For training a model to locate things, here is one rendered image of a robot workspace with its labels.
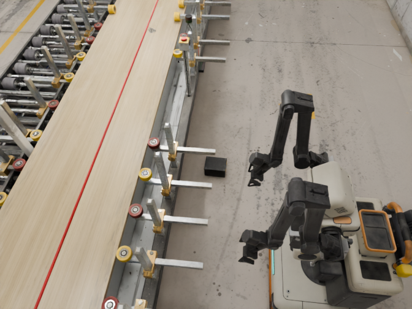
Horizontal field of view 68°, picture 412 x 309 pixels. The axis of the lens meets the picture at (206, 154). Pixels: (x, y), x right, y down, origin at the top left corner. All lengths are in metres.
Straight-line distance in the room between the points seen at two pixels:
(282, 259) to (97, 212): 1.31
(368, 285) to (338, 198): 0.67
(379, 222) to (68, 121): 2.09
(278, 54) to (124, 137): 2.75
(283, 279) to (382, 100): 2.50
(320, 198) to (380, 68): 3.59
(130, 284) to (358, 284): 1.24
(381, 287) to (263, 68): 2.93
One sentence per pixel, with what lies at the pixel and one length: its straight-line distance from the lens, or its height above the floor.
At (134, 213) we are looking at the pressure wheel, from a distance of 1.80.
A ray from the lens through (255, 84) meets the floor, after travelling 3.84.
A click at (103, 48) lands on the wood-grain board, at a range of 2.99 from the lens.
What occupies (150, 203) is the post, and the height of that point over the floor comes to 1.10.
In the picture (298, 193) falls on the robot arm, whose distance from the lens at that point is 1.01.
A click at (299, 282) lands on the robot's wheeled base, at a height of 0.28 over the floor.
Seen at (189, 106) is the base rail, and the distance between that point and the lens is 2.55.
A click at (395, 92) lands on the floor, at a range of 4.24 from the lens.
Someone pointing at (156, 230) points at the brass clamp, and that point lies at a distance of 1.82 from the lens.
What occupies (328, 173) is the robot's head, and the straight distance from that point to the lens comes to 1.40.
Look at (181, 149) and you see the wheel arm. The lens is 2.06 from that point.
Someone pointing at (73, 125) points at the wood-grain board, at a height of 0.90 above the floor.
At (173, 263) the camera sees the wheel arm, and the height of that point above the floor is 0.83.
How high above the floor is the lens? 2.48
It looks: 53 degrees down
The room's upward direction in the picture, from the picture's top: 3 degrees counter-clockwise
